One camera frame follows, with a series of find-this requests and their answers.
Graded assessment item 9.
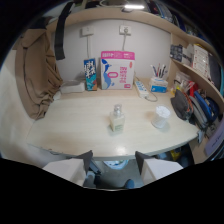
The clear cotton swab container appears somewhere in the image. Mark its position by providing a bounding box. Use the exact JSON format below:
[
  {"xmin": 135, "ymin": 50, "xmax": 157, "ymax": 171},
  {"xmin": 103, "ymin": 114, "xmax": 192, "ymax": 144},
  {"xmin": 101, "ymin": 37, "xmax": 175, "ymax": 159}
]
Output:
[{"xmin": 151, "ymin": 105, "xmax": 172, "ymax": 130}]

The clear pump bottle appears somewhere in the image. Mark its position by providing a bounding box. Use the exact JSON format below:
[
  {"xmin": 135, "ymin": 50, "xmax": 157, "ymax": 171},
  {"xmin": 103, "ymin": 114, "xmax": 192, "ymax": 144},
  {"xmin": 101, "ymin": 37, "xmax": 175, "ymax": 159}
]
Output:
[{"xmin": 109, "ymin": 103, "xmax": 126, "ymax": 133}]

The dark grey bag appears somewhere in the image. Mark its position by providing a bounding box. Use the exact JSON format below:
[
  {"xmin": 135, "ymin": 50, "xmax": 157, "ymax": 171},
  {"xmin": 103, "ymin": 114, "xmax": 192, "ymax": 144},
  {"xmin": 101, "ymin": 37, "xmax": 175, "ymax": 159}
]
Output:
[{"xmin": 170, "ymin": 88, "xmax": 194, "ymax": 122}]

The blue bag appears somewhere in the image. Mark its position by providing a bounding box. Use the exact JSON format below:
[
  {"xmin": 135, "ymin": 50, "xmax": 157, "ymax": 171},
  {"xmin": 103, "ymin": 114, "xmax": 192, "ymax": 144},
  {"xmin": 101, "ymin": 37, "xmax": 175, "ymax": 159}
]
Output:
[{"xmin": 193, "ymin": 90, "xmax": 221, "ymax": 124}]

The white power strip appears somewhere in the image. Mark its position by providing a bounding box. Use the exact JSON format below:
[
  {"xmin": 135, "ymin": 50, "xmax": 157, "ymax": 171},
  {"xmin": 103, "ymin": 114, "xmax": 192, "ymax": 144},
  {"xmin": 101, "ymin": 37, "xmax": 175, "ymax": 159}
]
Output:
[{"xmin": 134, "ymin": 79, "xmax": 150, "ymax": 99}]

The white tissue pack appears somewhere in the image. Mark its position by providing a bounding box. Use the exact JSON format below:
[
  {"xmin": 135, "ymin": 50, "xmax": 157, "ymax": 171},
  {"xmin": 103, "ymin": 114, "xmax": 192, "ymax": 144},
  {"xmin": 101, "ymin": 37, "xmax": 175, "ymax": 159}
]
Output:
[{"xmin": 59, "ymin": 79, "xmax": 86, "ymax": 95}]

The blue pen holder box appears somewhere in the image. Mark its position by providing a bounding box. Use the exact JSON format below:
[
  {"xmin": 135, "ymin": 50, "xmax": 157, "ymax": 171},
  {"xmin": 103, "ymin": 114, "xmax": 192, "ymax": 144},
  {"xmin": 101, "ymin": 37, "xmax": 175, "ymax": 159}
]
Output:
[{"xmin": 149, "ymin": 76, "xmax": 169, "ymax": 94}]

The blue drink carton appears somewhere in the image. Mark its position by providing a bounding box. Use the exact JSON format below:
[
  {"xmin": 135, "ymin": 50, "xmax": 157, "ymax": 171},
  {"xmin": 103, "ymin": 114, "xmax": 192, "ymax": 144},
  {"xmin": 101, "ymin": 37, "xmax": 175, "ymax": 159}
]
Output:
[{"xmin": 83, "ymin": 58, "xmax": 99, "ymax": 92}]

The brown hanging coat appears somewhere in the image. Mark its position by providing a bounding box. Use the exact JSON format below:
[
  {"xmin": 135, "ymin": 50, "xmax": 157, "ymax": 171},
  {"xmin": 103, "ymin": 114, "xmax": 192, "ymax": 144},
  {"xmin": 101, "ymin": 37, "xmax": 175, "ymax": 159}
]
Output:
[{"xmin": 14, "ymin": 28, "xmax": 64, "ymax": 121}]

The pink and white box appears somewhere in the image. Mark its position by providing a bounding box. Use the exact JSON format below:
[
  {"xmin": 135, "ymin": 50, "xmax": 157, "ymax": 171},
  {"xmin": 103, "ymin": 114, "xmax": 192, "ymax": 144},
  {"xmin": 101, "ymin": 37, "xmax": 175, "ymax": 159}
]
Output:
[{"xmin": 100, "ymin": 50, "xmax": 136, "ymax": 91}]

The wooden shelf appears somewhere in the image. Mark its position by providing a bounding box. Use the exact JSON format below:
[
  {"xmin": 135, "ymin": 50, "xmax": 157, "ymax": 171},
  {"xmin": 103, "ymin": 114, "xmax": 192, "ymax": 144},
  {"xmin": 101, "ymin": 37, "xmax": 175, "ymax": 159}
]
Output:
[{"xmin": 46, "ymin": 6, "xmax": 224, "ymax": 104}]

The white printed box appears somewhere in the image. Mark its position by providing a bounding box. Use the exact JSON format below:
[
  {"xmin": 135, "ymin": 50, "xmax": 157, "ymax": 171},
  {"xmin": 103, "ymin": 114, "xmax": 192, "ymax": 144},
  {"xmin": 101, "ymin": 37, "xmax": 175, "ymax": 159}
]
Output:
[{"xmin": 191, "ymin": 43, "xmax": 211, "ymax": 80}]

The black hanging strap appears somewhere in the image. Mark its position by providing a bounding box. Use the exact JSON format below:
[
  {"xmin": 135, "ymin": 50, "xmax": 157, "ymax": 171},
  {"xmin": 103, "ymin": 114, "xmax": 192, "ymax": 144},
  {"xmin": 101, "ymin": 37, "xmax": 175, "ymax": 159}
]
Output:
[{"xmin": 54, "ymin": 1, "xmax": 75, "ymax": 61}]

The white wall socket with plug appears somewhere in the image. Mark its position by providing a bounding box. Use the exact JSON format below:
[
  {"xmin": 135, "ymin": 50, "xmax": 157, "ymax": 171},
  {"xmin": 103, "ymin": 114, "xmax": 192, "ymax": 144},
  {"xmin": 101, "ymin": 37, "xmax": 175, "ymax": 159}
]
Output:
[{"xmin": 119, "ymin": 24, "xmax": 132, "ymax": 36}]

